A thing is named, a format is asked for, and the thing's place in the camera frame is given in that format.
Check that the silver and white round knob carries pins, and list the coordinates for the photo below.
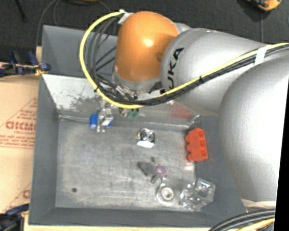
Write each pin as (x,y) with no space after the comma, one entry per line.
(146,136)

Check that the grey and purple small toy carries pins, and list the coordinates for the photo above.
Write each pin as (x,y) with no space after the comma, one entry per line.
(151,169)

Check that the grey metal bin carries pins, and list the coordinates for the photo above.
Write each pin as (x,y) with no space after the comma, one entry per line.
(97,169)

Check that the clear plastic block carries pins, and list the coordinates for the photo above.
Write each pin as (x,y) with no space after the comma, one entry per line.
(197,195)

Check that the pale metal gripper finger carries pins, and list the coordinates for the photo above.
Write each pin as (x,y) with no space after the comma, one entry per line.
(100,123)
(108,121)

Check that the orange-red toy building block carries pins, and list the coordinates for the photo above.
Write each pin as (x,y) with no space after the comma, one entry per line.
(196,145)

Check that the brown cardboard board, red print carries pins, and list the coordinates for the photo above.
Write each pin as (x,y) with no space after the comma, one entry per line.
(5,164)

